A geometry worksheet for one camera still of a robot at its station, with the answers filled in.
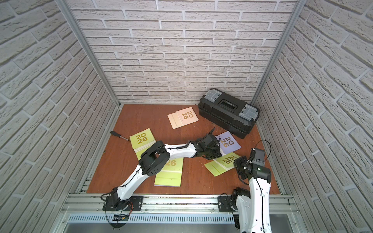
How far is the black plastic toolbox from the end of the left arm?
0.18 m

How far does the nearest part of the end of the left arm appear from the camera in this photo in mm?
750

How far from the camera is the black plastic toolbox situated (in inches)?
36.0
